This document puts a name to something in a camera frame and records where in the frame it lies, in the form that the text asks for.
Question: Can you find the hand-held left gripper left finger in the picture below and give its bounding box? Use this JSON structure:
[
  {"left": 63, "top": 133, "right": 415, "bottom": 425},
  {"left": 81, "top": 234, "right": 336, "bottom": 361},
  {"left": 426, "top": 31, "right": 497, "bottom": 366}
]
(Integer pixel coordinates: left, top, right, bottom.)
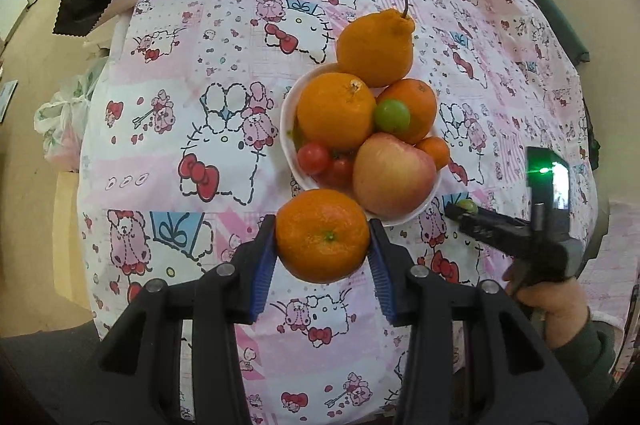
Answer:
[{"left": 97, "top": 214, "right": 278, "bottom": 425}]

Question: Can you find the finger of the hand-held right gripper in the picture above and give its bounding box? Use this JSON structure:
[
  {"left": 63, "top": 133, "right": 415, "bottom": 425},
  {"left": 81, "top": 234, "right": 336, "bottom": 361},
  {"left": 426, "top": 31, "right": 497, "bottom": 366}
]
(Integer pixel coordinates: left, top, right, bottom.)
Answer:
[
  {"left": 459, "top": 221, "right": 532, "bottom": 258},
  {"left": 444, "top": 203, "right": 532, "bottom": 236}
]

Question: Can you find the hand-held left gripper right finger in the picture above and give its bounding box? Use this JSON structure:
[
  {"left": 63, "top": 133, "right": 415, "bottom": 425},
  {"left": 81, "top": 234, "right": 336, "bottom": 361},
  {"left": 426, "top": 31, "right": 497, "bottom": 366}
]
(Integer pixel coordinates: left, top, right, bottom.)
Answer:
[{"left": 369, "top": 219, "right": 588, "bottom": 425}]

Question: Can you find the mandarin orange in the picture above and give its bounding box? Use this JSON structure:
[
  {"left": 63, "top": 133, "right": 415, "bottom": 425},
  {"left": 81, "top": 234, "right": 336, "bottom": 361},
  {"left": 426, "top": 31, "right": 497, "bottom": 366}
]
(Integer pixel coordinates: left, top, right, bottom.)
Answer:
[{"left": 275, "top": 189, "right": 372, "bottom": 284}]

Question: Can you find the red apple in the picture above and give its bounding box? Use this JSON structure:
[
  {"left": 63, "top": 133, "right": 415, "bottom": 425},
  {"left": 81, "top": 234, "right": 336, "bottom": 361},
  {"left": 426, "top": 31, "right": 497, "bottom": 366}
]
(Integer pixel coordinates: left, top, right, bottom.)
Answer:
[{"left": 352, "top": 132, "right": 437, "bottom": 217}]

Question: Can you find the white bowl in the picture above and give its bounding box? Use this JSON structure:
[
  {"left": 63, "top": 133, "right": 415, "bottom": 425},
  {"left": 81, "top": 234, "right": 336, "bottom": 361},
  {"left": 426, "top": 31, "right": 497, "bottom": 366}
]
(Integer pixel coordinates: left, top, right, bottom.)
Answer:
[{"left": 279, "top": 64, "right": 443, "bottom": 227}]

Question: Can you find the large stemmed dekopon orange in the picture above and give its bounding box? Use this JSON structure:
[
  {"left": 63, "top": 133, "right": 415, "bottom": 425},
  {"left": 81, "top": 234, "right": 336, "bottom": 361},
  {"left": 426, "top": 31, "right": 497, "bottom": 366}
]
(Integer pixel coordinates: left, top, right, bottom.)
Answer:
[{"left": 336, "top": 0, "right": 417, "bottom": 88}]

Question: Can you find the person's right forearm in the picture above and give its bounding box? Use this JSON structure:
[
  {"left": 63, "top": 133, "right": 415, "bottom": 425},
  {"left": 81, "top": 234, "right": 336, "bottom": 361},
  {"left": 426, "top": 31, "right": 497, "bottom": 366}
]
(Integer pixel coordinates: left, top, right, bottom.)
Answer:
[{"left": 547, "top": 317, "right": 623, "bottom": 425}]

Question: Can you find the person's right hand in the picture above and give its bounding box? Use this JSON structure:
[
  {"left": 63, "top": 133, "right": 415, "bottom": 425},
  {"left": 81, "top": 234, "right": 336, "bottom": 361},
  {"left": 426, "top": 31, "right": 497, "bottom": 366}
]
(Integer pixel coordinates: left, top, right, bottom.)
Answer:
[{"left": 502, "top": 257, "right": 591, "bottom": 348}]

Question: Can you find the small kumquat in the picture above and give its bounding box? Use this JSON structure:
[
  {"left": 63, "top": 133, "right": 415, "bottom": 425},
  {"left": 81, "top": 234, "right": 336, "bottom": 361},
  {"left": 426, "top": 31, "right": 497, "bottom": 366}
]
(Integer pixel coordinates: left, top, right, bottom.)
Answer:
[{"left": 415, "top": 136, "right": 451, "bottom": 170}]

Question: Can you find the red cherry tomato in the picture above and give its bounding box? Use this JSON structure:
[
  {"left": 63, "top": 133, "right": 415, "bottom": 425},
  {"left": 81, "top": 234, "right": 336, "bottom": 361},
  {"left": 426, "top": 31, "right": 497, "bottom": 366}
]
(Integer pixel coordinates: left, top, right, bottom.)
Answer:
[
  {"left": 320, "top": 156, "right": 356, "bottom": 186},
  {"left": 297, "top": 141, "right": 332, "bottom": 176}
]

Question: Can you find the large round orange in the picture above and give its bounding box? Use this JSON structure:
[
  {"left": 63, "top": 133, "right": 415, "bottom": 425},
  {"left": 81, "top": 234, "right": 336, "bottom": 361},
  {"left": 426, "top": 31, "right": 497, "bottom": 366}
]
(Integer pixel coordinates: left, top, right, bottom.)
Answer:
[{"left": 296, "top": 72, "right": 377, "bottom": 150}]

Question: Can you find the pink cartoon printed tablecloth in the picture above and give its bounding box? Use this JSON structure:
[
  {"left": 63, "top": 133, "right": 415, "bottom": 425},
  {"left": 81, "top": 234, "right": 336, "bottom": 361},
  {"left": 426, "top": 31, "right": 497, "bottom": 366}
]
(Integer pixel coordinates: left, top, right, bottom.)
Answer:
[{"left": 75, "top": 0, "right": 601, "bottom": 425}]

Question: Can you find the white plastic bag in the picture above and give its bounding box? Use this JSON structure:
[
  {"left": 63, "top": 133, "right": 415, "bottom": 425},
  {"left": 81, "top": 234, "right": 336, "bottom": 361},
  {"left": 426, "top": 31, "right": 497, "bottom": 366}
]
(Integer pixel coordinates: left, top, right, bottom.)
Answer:
[{"left": 34, "top": 57, "right": 111, "bottom": 166}]

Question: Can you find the white paper sheet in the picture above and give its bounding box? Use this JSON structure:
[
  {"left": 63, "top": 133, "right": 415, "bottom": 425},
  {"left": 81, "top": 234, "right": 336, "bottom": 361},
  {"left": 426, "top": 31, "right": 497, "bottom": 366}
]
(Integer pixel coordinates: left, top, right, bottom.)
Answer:
[{"left": 0, "top": 80, "right": 18, "bottom": 120}]

